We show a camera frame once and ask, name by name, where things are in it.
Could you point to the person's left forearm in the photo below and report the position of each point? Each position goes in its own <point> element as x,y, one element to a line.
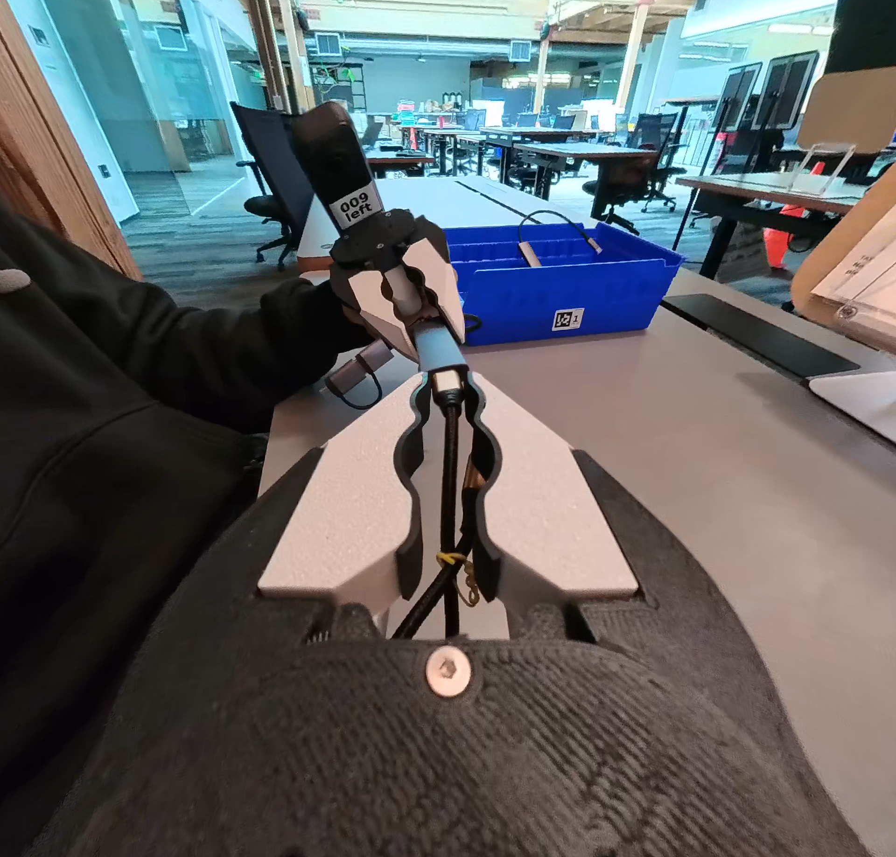
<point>245,353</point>

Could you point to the orange traffic cone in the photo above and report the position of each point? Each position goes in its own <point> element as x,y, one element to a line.
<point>777,248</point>

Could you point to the grey USB adapter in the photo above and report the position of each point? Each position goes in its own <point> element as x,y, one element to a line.
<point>364,360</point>

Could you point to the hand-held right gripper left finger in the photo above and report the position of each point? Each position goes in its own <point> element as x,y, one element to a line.
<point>336,521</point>

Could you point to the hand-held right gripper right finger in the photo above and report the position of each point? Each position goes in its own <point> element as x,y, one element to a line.
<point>553,521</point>

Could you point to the person's black hoodie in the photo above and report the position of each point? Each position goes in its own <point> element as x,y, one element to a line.
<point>70,521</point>

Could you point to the grey desk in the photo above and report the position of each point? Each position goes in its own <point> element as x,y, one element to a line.
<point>700,451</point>

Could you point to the black office chair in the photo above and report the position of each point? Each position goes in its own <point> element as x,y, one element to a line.
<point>269,150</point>

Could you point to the dark grey USB hub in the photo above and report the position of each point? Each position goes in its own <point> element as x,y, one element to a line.
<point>437,350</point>

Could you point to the blue storage bin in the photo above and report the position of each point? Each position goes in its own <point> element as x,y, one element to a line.
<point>560,297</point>

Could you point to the small wooden document stand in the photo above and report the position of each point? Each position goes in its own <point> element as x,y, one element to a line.
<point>847,108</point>

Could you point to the upright black monitor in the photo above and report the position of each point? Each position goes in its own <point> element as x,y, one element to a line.
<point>787,87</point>
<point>738,94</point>

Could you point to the wooden background table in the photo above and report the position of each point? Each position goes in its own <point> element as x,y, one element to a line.
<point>770,189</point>

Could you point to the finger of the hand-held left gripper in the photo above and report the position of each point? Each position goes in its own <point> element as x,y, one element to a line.
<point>441,290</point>
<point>374,304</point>

